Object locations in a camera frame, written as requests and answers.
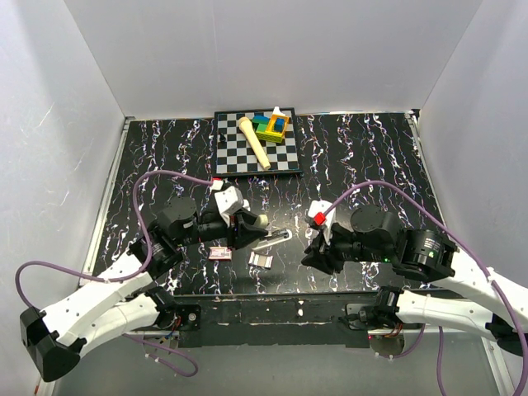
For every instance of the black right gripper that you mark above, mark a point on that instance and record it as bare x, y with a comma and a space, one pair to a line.
321, 257

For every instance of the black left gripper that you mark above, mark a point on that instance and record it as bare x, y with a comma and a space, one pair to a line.
244, 228

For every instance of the white stapler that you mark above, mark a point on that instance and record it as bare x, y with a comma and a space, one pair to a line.
268, 237

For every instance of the red white staple box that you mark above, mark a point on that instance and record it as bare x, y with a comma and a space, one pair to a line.
260, 260

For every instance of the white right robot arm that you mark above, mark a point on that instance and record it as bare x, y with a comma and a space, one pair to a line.
487, 304

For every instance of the red white staple box sleeve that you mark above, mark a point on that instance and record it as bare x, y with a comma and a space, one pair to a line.
220, 254

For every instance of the yellow green toy block tray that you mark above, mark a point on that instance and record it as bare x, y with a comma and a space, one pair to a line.
270, 129

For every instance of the cream wooden rolling pin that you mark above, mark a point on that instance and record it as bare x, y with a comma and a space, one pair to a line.
245, 125

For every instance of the white chess piece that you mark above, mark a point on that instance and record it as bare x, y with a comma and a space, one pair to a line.
277, 111

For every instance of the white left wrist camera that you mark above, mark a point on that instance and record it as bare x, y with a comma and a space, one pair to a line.
228, 199

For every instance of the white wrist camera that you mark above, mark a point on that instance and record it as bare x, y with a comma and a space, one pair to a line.
321, 217
228, 199

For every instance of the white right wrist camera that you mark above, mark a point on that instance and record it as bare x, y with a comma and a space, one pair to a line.
321, 217

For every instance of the black mounting base plate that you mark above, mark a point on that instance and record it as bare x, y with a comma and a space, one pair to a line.
274, 319

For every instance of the aluminium rail frame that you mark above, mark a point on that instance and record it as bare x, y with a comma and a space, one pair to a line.
458, 315

